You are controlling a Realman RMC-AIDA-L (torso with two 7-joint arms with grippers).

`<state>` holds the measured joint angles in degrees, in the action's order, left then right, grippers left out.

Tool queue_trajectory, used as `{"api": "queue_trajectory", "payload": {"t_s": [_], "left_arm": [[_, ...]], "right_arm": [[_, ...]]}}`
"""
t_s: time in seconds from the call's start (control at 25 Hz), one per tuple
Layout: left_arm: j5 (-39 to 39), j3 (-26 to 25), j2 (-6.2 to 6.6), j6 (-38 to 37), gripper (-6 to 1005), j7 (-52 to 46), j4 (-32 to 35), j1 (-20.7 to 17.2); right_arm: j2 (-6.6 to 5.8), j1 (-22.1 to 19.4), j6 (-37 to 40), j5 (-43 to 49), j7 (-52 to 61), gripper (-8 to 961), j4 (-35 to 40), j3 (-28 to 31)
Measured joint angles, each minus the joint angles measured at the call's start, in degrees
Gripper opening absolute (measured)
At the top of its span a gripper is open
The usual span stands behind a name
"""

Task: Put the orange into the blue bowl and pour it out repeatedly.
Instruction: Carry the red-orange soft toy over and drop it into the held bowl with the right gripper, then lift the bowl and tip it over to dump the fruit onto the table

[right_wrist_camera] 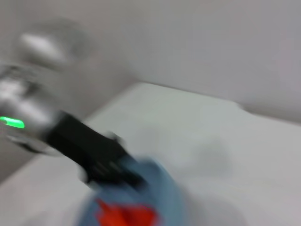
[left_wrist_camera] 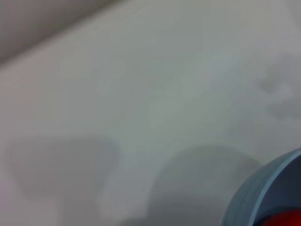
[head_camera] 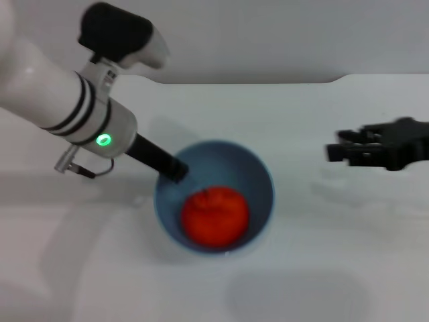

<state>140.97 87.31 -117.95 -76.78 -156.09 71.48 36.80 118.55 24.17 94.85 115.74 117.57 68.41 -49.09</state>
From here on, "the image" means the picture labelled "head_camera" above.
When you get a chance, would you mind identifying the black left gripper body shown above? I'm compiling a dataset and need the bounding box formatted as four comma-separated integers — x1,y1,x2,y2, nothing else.
125,133,177,177

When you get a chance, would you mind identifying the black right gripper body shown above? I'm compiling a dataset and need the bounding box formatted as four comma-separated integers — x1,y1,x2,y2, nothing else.
358,116,429,172

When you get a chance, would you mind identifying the blue bowl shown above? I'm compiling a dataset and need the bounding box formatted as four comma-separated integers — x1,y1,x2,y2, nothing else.
153,140,277,257

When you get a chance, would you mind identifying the orange fruit with stem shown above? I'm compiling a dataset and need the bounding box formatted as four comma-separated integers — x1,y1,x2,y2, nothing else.
180,185,251,250

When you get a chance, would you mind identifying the left arm cable with plug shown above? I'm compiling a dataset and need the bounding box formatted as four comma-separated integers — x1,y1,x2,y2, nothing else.
54,150,115,180

